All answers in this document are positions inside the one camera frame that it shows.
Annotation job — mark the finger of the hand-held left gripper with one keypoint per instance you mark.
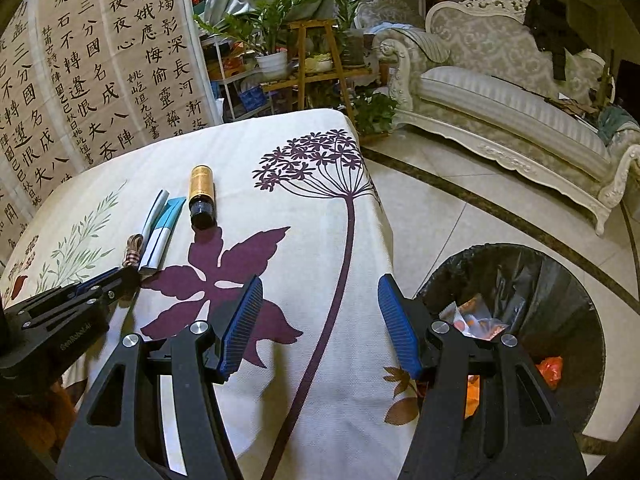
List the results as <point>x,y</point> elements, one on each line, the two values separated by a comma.
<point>90,283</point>
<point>122,282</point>

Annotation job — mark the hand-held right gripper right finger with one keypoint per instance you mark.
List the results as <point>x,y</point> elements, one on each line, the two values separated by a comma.
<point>397,325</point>

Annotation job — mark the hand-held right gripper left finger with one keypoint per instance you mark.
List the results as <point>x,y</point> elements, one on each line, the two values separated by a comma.
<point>242,325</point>

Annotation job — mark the red white striped twine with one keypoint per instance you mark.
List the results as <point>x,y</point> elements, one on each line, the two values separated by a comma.
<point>132,250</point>

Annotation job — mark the round bin black liner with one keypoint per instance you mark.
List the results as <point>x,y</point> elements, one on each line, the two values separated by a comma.
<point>550,285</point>

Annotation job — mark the blue white tube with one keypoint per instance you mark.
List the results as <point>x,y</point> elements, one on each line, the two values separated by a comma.
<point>160,240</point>

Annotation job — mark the brown fuzzy cloth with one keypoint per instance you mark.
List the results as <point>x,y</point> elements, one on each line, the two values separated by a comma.
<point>35,420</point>

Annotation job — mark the silver grey pen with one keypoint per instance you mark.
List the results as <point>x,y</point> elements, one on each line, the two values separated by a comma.
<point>157,207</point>

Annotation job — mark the gold bottle black cap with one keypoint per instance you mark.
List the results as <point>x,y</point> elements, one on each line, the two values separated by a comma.
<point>200,185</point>

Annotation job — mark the floral printed tablecloth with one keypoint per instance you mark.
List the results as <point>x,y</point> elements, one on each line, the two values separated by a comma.
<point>300,210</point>

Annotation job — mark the small orange plastic bag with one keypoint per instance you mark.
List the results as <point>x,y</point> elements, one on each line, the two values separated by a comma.
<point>550,372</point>

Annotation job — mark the small bushy floor plant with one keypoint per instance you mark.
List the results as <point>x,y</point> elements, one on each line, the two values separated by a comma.
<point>375,110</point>

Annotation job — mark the calligraphy folding screen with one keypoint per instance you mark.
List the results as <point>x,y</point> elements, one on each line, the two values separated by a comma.
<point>100,60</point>

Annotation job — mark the white metal shelf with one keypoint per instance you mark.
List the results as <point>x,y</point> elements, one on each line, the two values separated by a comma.
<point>220,80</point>

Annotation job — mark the blue plastic crate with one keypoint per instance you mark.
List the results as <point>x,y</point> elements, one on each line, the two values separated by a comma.
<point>250,96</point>

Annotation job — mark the cream ornate sofa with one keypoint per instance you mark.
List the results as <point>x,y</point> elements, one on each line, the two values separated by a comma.
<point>500,105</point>

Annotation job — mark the white plant pot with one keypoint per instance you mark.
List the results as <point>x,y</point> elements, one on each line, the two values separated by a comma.
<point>272,65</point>

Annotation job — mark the yellow green bowl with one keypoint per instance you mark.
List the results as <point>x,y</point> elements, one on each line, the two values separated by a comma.
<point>317,64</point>

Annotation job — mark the teal cloth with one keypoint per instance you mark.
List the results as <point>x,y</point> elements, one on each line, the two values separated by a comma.
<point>617,125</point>

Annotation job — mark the leafy green houseplant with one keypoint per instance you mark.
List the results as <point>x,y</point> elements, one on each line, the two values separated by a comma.
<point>270,15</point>

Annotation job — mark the wooden plant stand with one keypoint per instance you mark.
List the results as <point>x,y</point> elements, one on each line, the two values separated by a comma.
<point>310,25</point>

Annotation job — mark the cream ornate armchair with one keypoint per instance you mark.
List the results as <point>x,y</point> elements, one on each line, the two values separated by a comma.
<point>390,7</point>

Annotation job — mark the black garment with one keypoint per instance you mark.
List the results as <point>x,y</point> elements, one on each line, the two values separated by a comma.
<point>552,35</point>

